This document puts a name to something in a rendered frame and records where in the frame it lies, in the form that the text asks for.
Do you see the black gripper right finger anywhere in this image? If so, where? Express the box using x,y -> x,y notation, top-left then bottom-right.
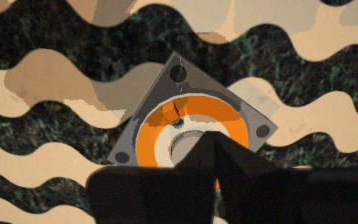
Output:
213,131 -> 358,224

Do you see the orange round plate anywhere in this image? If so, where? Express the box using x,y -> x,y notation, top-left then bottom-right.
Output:
135,93 -> 248,168

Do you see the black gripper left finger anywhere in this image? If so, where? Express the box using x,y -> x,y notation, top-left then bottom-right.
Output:
85,131 -> 217,224

